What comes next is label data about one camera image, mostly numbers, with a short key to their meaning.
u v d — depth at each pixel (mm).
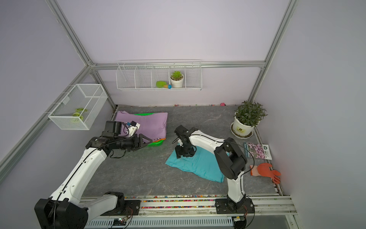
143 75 964
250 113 873
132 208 736
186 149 769
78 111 757
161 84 988
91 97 929
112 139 585
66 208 370
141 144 663
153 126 941
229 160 493
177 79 909
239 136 1017
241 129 961
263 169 890
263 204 755
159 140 881
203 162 910
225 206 738
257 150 936
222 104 1240
